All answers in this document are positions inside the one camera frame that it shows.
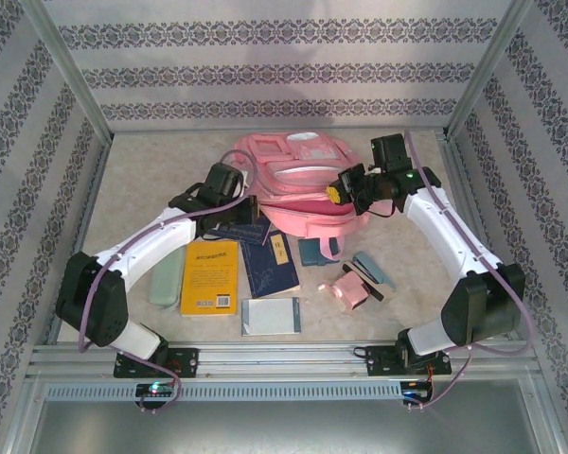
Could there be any pink student backpack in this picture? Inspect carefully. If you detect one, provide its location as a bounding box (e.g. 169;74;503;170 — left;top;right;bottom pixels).
233;131;373;259

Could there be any teal snap wallet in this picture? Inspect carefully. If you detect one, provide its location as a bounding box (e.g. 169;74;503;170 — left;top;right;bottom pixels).
296;237;341;269

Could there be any grey blue stapler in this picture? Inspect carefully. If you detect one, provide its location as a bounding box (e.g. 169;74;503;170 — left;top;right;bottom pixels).
342;252;397;303

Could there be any yellow paperback book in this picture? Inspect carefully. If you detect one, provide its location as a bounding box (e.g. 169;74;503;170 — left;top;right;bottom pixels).
179;240;240;319

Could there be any navy book with flower print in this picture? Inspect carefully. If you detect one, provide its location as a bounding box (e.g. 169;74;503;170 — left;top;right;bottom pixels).
240;230;301;300

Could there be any pale green pencil case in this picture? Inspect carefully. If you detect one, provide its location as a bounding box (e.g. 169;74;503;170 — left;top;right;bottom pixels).
150;248;186;313

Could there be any white notepad with blue spine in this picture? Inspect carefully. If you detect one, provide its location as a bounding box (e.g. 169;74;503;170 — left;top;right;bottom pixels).
240;296;302;338

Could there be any grey metal panel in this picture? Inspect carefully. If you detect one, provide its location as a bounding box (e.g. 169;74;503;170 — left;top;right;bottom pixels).
9;377;562;454

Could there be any thin black right gripper wire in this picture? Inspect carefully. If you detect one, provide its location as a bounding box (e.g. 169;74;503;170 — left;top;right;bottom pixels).
352;188;397;219

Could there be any aluminium frame post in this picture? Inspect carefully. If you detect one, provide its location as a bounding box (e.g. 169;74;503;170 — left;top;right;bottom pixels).
21;0;114;143
444;0;534;141

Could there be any aluminium mounting rail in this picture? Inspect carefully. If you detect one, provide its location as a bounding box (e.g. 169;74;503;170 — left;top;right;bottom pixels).
27;342;536;379

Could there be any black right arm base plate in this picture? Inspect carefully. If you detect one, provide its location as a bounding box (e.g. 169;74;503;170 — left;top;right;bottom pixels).
364;344;453;378

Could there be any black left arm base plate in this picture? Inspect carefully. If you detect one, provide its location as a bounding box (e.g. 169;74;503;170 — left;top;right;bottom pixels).
113;347;201;379

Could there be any slotted grey cable duct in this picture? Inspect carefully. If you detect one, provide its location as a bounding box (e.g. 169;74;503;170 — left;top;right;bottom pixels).
44;380;524;402

